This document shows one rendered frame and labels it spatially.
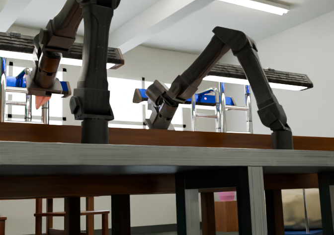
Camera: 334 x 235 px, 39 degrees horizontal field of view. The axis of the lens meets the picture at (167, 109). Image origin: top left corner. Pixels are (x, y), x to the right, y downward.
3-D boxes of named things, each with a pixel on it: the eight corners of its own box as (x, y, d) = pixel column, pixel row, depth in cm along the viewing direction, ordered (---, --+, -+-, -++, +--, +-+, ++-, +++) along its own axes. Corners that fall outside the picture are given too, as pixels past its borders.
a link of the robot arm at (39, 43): (25, 45, 141) (35, 10, 135) (52, 50, 146) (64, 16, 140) (33, 68, 133) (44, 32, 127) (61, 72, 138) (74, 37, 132)
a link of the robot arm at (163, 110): (152, 109, 164) (159, 93, 160) (163, 106, 168) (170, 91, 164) (164, 121, 161) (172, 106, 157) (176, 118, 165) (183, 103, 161)
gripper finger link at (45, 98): (19, 100, 145) (25, 75, 140) (42, 102, 149) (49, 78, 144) (22, 115, 140) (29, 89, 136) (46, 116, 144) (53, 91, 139)
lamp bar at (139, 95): (237, 108, 268) (236, 95, 269) (138, 100, 236) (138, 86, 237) (228, 110, 274) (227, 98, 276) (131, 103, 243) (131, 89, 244)
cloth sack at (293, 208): (349, 227, 449) (345, 185, 456) (295, 232, 408) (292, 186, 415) (302, 225, 495) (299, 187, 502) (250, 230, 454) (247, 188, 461)
